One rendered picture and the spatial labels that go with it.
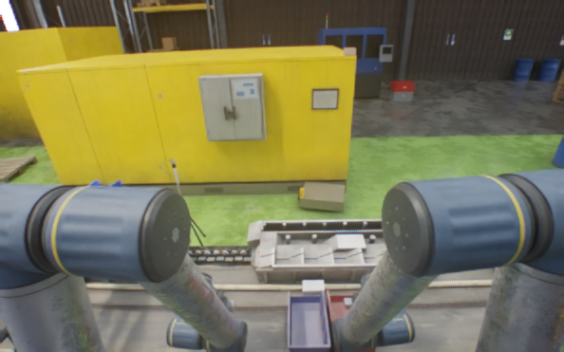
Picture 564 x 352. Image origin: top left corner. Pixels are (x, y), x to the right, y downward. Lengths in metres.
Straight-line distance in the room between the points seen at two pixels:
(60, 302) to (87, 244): 0.21
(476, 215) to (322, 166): 3.56
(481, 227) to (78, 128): 4.56
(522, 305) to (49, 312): 0.83
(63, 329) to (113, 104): 3.73
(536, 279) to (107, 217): 0.68
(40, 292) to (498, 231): 0.72
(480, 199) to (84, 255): 0.57
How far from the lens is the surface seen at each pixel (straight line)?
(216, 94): 3.50
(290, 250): 1.83
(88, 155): 4.77
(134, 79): 4.05
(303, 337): 1.66
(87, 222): 0.49
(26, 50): 8.58
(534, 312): 0.68
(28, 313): 0.68
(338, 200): 3.66
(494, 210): 0.49
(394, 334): 1.17
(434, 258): 0.45
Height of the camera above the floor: 2.15
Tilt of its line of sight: 28 degrees down
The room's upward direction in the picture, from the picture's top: 2 degrees counter-clockwise
